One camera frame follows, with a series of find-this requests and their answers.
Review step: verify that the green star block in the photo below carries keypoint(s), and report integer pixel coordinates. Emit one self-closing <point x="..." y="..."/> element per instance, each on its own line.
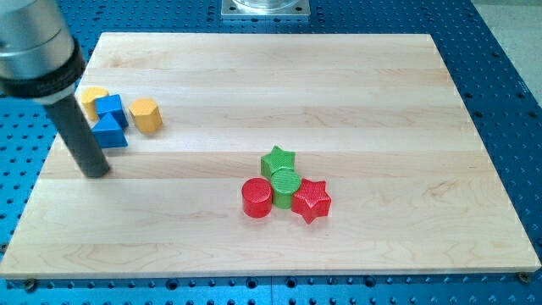
<point x="276" y="160"/>

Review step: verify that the green cylinder block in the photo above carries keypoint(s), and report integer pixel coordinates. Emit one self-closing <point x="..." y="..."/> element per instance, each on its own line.
<point x="285" y="183"/>

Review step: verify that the red cylinder block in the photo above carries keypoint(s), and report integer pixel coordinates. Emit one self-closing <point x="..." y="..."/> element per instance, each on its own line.
<point x="257" y="195"/>

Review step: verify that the wooden board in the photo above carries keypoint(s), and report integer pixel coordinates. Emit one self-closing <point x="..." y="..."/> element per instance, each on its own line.
<point x="378" y="117"/>

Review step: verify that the red star block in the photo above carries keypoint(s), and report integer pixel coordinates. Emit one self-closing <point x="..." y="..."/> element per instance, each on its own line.
<point x="311" y="200"/>

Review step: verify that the yellow hexagon block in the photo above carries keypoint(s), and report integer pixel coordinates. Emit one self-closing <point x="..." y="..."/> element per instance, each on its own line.
<point x="146" y="115"/>

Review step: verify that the blue triangle block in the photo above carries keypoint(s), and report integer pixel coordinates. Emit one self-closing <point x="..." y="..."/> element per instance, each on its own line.
<point x="108" y="133"/>

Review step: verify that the blue cube block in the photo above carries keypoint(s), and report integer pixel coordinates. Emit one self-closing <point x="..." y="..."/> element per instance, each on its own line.
<point x="112" y="105"/>

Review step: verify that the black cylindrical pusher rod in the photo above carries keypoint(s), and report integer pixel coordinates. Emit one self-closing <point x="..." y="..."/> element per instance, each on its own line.
<point x="74" y="130"/>

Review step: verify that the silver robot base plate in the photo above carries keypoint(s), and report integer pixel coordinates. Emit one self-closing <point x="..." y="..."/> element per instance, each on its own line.
<point x="265" y="8"/>

